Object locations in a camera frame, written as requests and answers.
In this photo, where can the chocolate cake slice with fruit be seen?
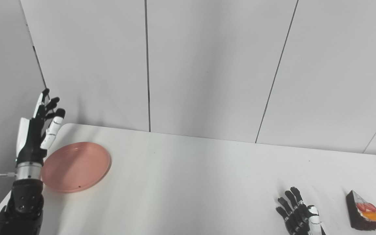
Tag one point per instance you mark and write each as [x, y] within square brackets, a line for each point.
[364, 212]

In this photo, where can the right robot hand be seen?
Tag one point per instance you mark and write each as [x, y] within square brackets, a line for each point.
[300, 217]

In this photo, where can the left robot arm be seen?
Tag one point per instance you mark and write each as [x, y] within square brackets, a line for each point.
[23, 199]

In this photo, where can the pink round plate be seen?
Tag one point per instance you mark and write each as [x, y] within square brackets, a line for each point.
[75, 166]

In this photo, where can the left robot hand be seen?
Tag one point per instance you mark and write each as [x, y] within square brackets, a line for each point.
[34, 133]

